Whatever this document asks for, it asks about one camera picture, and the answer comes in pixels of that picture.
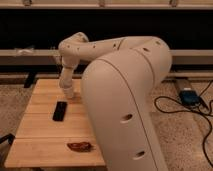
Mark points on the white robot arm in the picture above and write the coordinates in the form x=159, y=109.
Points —
x=114, y=88

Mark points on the blue power adapter box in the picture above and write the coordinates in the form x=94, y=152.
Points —
x=189, y=97

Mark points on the wooden table board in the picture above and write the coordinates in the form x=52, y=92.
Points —
x=42, y=142

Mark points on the grey horizontal rail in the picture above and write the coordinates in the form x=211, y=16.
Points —
x=55, y=53

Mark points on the black clamp at table edge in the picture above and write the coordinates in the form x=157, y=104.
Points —
x=9, y=138

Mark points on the black rectangular remote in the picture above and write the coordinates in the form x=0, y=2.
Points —
x=60, y=111

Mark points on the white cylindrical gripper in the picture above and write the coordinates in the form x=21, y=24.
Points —
x=66, y=83

